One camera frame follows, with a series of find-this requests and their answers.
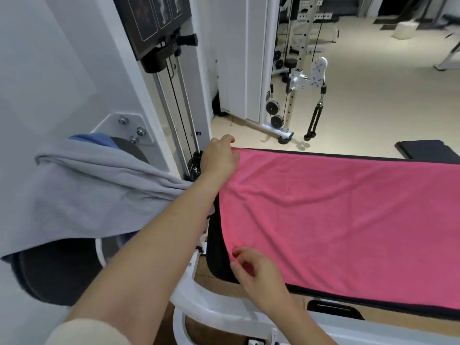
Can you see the person's left hand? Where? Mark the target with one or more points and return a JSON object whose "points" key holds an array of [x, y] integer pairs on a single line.
{"points": [[217, 161]]}

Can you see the person's right hand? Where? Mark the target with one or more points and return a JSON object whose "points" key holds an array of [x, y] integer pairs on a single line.
{"points": [[264, 280]]}

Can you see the person's right thumb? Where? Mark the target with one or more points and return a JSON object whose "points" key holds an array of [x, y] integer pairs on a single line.
{"points": [[240, 269]]}

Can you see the person's left fingers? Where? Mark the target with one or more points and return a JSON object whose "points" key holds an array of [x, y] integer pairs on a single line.
{"points": [[224, 140]]}

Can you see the pink towel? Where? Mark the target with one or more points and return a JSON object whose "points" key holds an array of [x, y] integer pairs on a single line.
{"points": [[334, 219]]}

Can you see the person's right forearm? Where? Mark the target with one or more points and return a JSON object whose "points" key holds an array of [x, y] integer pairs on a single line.
{"points": [[305, 325]]}

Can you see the person's left forearm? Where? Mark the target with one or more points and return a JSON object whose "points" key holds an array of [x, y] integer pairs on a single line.
{"points": [[158, 244]]}

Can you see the black padded bench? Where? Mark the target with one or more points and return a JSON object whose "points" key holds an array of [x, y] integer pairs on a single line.
{"points": [[217, 247]]}

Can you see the chrome guide rod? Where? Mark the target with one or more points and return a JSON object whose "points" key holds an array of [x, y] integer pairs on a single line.
{"points": [[187, 104], [168, 114]]}

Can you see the white shroud panel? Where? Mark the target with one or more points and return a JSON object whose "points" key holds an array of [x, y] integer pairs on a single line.
{"points": [[240, 57]]}

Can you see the black adjustment knob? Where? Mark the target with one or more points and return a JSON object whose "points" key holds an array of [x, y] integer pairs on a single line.
{"points": [[187, 39]]}

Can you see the blue cloth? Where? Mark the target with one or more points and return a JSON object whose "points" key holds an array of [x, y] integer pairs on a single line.
{"points": [[94, 139]]}

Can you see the black instruction placard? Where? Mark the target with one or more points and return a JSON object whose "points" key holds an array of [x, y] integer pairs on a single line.
{"points": [[151, 21]]}

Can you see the grey towel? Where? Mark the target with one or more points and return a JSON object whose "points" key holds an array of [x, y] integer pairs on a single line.
{"points": [[93, 190]]}

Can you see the black weight bench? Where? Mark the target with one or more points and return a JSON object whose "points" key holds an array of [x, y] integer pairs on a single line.
{"points": [[325, 23]]}

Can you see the cream sleeve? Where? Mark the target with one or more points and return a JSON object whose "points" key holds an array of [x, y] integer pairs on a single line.
{"points": [[82, 334]]}

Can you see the black round roller pad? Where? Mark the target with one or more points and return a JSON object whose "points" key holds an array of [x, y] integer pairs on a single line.
{"points": [[54, 273]]}

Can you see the black floor mat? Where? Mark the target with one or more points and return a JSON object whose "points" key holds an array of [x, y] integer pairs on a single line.
{"points": [[426, 150]]}

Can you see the white cylinder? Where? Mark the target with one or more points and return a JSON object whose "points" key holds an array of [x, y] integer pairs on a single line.
{"points": [[404, 30]]}

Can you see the white machine frame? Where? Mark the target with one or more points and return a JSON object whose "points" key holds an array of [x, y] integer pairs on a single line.
{"points": [[222, 312]]}

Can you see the white bracket plate with bolts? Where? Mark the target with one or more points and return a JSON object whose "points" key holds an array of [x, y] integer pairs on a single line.
{"points": [[124, 127]]}

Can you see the white pulley bracket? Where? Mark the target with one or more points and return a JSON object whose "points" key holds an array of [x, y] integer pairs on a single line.
{"points": [[313, 74]]}

